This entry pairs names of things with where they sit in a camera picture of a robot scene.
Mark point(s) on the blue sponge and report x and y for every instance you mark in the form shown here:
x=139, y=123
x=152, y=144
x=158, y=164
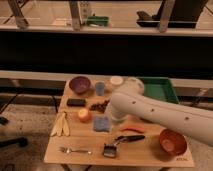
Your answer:
x=101, y=124

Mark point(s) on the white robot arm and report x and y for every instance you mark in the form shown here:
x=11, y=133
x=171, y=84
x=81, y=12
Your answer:
x=129, y=99

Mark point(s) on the purple bowl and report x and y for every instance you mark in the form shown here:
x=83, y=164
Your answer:
x=80, y=84

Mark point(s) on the red bowl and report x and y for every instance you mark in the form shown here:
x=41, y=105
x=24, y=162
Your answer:
x=172, y=142

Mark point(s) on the blue plastic cup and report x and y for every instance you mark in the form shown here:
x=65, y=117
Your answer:
x=100, y=88

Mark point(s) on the white plastic cup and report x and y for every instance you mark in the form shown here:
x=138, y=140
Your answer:
x=116, y=81

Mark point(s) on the bunch of dark grapes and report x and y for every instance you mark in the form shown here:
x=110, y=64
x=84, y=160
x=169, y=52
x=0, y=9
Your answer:
x=100, y=107

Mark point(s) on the orange apple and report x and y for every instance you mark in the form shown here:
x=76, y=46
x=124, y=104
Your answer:
x=84, y=115

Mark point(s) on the green plastic tray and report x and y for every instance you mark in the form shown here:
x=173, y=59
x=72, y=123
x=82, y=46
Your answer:
x=159, y=88

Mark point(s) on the orange carrot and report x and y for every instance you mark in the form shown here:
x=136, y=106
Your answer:
x=132, y=128

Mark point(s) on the green box on shelf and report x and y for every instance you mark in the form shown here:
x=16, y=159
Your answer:
x=97, y=20

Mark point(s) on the silver fork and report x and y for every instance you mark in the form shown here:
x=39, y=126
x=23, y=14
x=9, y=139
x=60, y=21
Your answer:
x=69, y=150

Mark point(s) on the black office chair base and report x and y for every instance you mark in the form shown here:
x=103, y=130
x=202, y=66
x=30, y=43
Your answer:
x=21, y=141

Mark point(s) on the black handled brush tool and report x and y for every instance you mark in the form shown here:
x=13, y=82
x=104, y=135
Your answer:
x=110, y=150

